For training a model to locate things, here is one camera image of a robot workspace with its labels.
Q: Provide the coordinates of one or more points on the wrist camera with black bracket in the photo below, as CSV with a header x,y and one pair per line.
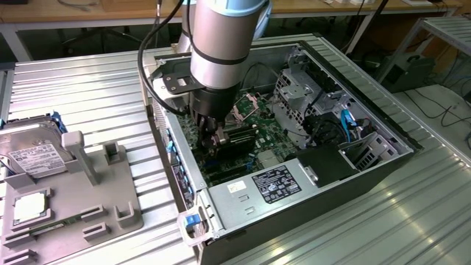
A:
x,y
180,82

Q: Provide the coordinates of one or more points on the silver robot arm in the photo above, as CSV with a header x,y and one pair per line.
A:
x,y
220,41

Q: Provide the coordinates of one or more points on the blue case release latch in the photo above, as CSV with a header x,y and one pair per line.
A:
x,y
192,220

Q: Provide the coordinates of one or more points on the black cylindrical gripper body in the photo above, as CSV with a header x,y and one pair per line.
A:
x,y
215,102

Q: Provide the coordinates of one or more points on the metal slat side table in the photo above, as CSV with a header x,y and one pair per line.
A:
x,y
449,27

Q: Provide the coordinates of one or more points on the open black PC case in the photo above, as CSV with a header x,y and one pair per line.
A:
x,y
331,220

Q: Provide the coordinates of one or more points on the wooden desk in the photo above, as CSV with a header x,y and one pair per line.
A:
x,y
110,9

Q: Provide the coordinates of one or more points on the silver hard disk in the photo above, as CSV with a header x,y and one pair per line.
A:
x,y
32,154

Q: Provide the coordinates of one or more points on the silver chipset heatsink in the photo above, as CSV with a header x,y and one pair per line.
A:
x,y
267,158

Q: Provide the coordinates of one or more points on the green motherboard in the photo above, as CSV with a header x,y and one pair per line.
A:
x,y
273,140

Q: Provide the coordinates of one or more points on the green RAM stick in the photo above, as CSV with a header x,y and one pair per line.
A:
x,y
55,224

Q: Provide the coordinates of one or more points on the silver CPU chip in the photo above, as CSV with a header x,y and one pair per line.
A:
x,y
31,205

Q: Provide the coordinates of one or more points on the grey parts rack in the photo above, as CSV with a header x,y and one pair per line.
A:
x,y
74,198

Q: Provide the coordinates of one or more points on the metal socket cover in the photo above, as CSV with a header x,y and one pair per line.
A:
x,y
247,106

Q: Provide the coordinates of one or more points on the silver drive cage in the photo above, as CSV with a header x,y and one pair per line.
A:
x,y
294,91

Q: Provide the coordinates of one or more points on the blue disk caddy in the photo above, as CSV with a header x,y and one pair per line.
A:
x,y
59,124

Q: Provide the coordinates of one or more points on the blue card retention latch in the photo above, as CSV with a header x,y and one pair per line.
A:
x,y
170,145

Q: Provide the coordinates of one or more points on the silver power supply unit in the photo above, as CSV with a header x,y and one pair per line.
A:
x,y
235,204

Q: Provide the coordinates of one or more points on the low-profile graphics card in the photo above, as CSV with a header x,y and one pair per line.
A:
x,y
239,140

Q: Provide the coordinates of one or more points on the black box on floor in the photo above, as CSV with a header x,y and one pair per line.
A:
x,y
413,71

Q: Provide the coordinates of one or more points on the silver disk bay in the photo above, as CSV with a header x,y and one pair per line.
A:
x,y
371,154

